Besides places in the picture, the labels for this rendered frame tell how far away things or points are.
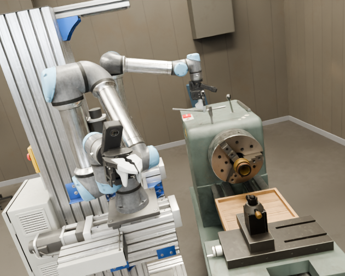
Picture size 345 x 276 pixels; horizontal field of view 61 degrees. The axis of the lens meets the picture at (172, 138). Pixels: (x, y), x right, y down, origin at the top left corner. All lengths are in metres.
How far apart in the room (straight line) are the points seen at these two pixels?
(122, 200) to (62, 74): 0.56
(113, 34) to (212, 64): 1.63
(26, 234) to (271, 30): 4.66
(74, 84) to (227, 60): 4.12
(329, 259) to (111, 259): 0.85
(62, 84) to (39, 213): 0.67
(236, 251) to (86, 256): 0.61
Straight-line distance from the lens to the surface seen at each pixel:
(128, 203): 1.28
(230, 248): 1.32
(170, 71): 1.64
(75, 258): 1.33
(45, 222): 1.53
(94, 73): 1.12
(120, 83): 1.79
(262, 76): 5.33
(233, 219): 1.62
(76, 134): 1.15
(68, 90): 1.10
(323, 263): 1.35
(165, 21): 4.81
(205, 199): 2.03
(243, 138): 1.73
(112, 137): 0.76
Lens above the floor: 1.84
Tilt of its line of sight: 19 degrees down
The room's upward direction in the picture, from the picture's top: 11 degrees counter-clockwise
